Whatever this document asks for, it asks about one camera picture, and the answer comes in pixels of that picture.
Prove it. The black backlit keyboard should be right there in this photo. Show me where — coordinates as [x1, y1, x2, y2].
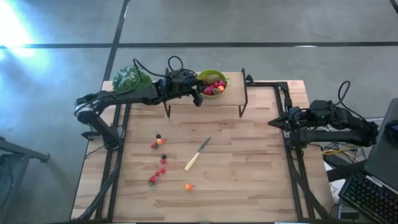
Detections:
[338, 170, 398, 224]

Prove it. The brown green kiwi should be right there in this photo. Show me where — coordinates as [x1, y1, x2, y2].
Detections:
[205, 73, 222, 84]

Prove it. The dark grey monitor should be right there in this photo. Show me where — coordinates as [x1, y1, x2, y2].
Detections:
[363, 98, 398, 191]

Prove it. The wooden shelf with black frame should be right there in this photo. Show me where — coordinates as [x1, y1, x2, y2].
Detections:
[163, 68, 254, 119]

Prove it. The knife with cream handle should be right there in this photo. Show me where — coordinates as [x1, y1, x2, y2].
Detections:
[184, 136, 212, 172]

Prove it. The thin black camera cable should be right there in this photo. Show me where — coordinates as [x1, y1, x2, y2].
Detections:
[132, 55, 198, 80]

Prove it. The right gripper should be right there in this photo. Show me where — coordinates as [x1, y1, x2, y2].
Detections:
[267, 108, 312, 131]

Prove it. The green plastic colander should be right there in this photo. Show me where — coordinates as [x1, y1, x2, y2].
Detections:
[196, 69, 231, 100]

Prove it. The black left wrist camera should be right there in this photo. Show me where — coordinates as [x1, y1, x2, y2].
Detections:
[170, 70, 197, 83]

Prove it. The green leafy plant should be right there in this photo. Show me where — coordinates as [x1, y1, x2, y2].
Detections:
[112, 65, 153, 93]

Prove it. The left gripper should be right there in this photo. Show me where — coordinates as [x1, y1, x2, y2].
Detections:
[164, 79, 208, 108]

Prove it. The black metal stand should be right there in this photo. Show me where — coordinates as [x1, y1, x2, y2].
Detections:
[0, 136, 51, 164]

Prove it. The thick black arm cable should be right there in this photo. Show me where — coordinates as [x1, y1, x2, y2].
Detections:
[337, 80, 379, 128]

